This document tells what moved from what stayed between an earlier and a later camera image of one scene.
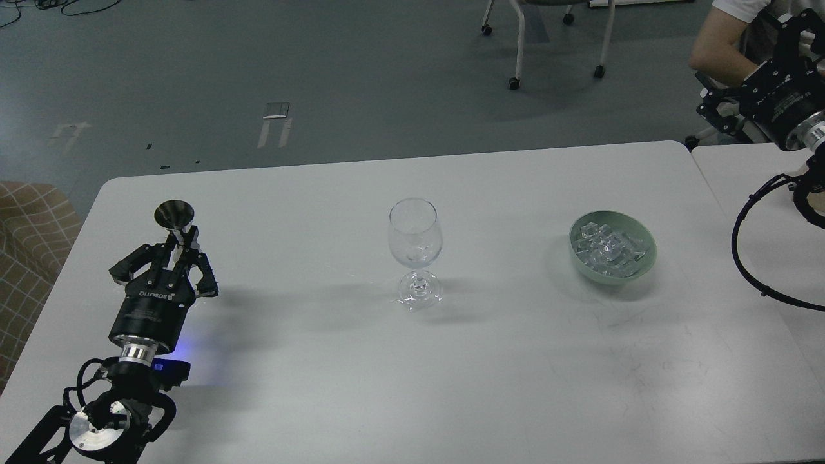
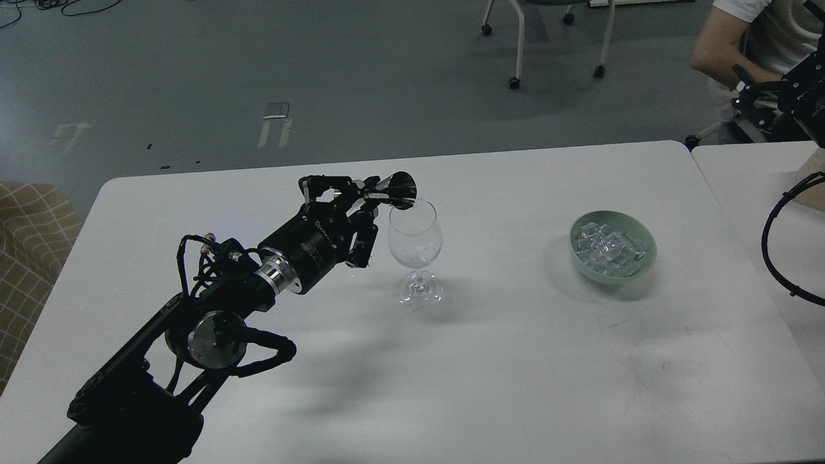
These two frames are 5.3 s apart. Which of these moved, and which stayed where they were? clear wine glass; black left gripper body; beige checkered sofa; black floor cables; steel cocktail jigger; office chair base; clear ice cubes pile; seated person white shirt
Moved: steel cocktail jigger; black left gripper body
Stayed: clear wine glass; seated person white shirt; clear ice cubes pile; office chair base; beige checkered sofa; black floor cables
